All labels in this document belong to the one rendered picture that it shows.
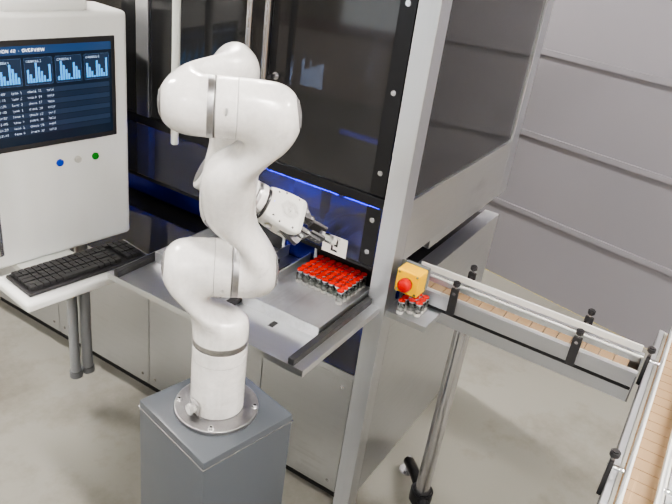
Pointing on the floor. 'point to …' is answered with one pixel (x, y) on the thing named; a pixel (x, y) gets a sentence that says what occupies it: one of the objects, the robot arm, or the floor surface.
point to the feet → (414, 481)
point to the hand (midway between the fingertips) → (316, 232)
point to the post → (393, 233)
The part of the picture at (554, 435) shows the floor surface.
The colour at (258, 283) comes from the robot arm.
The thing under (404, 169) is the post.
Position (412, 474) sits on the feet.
